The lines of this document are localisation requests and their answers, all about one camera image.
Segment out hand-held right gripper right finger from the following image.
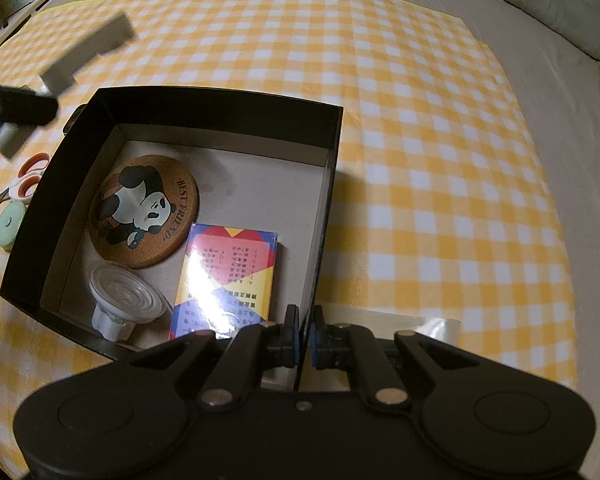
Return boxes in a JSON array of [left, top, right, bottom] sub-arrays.
[[310, 305, 481, 407]]

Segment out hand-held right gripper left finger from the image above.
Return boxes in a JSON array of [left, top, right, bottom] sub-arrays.
[[125, 304, 302, 408]]

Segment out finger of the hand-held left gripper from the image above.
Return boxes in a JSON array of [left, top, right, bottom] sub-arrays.
[[0, 84, 60, 128]]

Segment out orange and white scissors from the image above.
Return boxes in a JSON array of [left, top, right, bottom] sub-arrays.
[[0, 152, 51, 206]]

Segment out colourful patterned card box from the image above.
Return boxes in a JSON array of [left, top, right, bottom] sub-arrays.
[[167, 223, 281, 342]]

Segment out mint green tape measure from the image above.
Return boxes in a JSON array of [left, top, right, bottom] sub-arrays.
[[0, 201, 29, 251]]

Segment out round cork panda coaster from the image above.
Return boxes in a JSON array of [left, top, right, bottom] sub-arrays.
[[88, 158, 201, 270]]

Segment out clear plastic suction cup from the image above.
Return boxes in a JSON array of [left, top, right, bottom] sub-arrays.
[[87, 260, 175, 344]]

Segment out black cardboard box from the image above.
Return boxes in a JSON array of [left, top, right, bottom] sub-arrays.
[[0, 86, 344, 392]]

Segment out clear plastic film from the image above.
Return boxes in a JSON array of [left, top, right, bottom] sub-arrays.
[[325, 305, 462, 349]]

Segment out white tissue box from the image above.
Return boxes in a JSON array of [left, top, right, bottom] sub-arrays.
[[0, 0, 46, 19]]

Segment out yellow checked cloth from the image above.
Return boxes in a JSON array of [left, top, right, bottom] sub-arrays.
[[0, 0, 581, 480]]

